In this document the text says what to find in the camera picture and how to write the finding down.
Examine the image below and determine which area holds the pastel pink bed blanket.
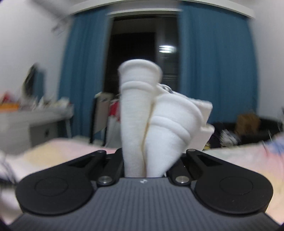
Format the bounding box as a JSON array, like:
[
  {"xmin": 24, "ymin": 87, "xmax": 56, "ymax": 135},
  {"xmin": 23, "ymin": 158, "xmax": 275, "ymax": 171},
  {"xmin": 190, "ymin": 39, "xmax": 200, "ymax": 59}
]
[{"xmin": 1, "ymin": 136, "xmax": 283, "ymax": 224}]

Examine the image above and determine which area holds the metal clothes drying rack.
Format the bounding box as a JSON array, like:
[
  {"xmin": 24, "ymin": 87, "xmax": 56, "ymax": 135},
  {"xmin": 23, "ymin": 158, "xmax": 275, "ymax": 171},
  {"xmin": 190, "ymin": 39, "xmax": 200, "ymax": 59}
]
[{"xmin": 89, "ymin": 92, "xmax": 122, "ymax": 148}]

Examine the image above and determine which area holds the blue chair back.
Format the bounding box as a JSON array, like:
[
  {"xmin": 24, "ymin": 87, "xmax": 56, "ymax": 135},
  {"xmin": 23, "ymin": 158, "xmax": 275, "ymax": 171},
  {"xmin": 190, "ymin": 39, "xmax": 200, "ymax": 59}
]
[{"xmin": 22, "ymin": 63, "xmax": 45, "ymax": 100}]

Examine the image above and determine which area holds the red garment on rack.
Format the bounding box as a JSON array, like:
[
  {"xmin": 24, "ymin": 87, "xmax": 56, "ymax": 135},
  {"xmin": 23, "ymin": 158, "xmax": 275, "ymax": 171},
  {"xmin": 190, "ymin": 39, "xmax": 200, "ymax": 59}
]
[{"xmin": 108, "ymin": 99, "xmax": 120, "ymax": 122}]

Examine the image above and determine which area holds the blue curtain left panel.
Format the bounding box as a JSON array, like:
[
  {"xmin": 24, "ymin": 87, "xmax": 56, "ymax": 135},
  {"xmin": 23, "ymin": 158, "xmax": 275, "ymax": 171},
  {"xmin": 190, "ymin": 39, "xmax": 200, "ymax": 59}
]
[{"xmin": 58, "ymin": 7, "xmax": 110, "ymax": 136}]

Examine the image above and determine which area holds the black clothing pile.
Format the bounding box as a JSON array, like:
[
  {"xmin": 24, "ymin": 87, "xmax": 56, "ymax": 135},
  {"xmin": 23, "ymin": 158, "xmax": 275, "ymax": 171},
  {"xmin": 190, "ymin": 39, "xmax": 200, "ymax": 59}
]
[{"xmin": 204, "ymin": 116, "xmax": 284, "ymax": 152}]

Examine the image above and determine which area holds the white knit garment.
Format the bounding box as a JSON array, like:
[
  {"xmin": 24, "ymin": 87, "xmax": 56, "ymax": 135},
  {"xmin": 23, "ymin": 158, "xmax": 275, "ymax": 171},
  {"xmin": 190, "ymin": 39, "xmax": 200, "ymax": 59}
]
[{"xmin": 118, "ymin": 59, "xmax": 214, "ymax": 178}]

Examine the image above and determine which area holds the blue curtain right panel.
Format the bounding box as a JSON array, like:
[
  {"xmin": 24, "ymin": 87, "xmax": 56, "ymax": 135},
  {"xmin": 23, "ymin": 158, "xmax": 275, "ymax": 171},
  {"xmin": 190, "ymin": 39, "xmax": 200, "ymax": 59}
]
[{"xmin": 178, "ymin": 2, "xmax": 258, "ymax": 123}]

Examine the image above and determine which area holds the white desk with drawers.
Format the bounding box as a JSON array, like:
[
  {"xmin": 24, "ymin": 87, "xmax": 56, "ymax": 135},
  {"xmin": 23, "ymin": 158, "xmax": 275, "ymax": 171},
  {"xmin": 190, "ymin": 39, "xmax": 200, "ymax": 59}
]
[{"xmin": 1, "ymin": 103, "xmax": 74, "ymax": 154}]

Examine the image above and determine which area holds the brown cardboard box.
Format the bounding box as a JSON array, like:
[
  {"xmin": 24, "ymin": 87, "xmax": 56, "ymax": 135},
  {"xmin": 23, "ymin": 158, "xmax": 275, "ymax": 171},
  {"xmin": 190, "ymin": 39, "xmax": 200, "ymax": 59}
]
[{"xmin": 235, "ymin": 113, "xmax": 260, "ymax": 135}]

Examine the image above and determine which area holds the blue curtain panel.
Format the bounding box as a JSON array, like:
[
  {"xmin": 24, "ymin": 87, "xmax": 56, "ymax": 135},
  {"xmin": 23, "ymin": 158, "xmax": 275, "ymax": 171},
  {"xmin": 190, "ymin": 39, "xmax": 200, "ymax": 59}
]
[
  {"xmin": 58, "ymin": 7, "xmax": 110, "ymax": 136},
  {"xmin": 178, "ymin": 2, "xmax": 258, "ymax": 123}
]

